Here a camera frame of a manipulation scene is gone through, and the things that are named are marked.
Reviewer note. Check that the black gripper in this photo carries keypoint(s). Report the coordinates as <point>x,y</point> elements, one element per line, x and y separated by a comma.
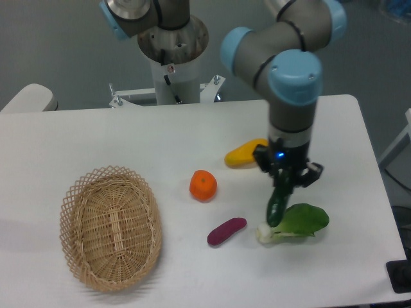
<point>288,166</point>

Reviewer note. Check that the green cucumber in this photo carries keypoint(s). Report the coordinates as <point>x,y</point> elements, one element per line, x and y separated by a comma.
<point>278,201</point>

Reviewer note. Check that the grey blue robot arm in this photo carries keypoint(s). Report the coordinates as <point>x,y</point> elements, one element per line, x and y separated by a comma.
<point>278,62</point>

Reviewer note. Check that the woven wicker basket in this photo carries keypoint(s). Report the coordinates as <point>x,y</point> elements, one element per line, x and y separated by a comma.
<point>110,229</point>

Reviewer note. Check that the yellow mango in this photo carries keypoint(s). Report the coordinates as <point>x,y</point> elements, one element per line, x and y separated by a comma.
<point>243,155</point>

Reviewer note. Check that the green bok choy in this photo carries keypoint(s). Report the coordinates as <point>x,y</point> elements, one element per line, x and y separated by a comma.
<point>299,220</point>

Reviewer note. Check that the orange tangerine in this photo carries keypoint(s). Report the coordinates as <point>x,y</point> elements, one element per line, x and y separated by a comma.
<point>203,185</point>

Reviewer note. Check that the purple sweet potato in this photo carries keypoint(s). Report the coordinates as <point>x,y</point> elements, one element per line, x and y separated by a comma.
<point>224,231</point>

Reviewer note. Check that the black device at table edge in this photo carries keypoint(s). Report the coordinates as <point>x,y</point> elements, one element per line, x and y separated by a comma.
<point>399,275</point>

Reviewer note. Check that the blue object top right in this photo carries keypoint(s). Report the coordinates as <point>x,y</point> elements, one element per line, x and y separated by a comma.
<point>396,10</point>

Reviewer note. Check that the white chair armrest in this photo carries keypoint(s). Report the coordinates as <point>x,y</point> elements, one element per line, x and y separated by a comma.
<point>32,98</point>

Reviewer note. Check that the white furniture frame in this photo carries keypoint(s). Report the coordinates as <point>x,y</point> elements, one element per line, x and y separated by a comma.
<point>397,145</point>

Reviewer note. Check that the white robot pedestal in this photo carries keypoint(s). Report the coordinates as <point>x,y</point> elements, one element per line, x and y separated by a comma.
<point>175,62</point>

